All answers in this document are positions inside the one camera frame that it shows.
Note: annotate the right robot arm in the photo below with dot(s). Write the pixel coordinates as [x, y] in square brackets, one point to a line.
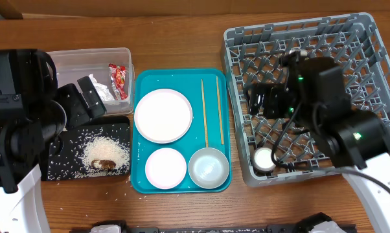
[313, 97]

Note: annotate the teal serving tray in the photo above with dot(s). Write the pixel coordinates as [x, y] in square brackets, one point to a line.
[188, 83]

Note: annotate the small white cup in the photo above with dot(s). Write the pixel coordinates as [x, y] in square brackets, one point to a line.
[262, 160]

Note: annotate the grey bowl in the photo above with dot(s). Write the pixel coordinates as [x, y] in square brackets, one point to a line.
[208, 168]

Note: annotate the brown food scrap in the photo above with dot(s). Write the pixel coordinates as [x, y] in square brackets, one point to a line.
[103, 164]

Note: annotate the grey dishwasher rack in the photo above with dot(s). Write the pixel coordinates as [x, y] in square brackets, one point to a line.
[250, 53]

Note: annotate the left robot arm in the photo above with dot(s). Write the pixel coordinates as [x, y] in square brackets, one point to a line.
[34, 110]

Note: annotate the large white plate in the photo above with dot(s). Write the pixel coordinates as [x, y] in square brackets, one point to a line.
[163, 116]

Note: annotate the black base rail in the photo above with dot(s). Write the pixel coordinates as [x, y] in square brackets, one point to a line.
[319, 222]

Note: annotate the clear plastic bin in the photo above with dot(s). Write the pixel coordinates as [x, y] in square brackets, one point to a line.
[72, 65]

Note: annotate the right wooden chopstick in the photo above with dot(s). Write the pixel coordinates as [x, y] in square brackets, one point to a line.
[219, 111]

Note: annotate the white rice pile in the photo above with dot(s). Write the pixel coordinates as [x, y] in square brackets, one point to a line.
[104, 152]

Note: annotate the black plastic tray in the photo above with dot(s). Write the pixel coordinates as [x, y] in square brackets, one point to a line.
[72, 155]

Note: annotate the white napkin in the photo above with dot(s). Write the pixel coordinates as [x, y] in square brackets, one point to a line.
[101, 89]

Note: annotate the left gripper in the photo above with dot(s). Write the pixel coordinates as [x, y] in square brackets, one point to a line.
[81, 112]

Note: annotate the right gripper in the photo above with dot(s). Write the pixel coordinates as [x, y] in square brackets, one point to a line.
[276, 102]

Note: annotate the wooden chopstick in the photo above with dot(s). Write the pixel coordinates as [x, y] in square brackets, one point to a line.
[204, 115]
[219, 111]

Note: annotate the red foil snack wrapper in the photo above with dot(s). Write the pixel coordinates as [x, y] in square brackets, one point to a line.
[118, 78]

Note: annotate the left wooden chopstick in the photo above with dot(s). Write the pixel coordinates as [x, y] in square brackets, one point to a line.
[204, 115]

